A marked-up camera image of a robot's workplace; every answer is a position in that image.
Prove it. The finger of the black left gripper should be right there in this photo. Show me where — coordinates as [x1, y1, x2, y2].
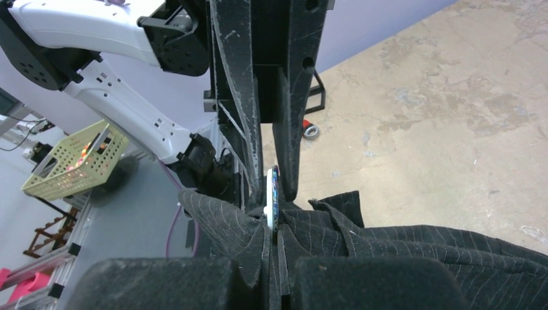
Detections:
[209, 1, 264, 205]
[273, 1, 329, 202]

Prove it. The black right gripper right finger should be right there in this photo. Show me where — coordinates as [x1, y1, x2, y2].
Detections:
[277, 229, 470, 309]

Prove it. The yellow perforated plastic basket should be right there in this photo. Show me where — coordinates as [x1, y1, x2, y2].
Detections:
[21, 120, 129, 201]

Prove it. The dark pinstriped button shirt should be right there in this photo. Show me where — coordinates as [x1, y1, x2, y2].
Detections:
[179, 190, 547, 309]

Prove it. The black rectangular frame tray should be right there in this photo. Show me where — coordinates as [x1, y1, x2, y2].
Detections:
[304, 70, 327, 115]

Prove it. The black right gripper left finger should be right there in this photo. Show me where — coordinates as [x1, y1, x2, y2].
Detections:
[64, 222, 271, 310]

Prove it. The round metal pin brooch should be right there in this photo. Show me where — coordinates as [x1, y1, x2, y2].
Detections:
[263, 165, 279, 236]

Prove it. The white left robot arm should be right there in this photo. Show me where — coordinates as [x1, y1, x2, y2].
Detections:
[1, 1, 334, 204]

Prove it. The red handled ratchet wrench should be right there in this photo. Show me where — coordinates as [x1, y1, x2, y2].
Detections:
[302, 119, 320, 140]

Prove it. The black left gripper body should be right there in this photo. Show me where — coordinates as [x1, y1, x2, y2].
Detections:
[202, 0, 335, 125]

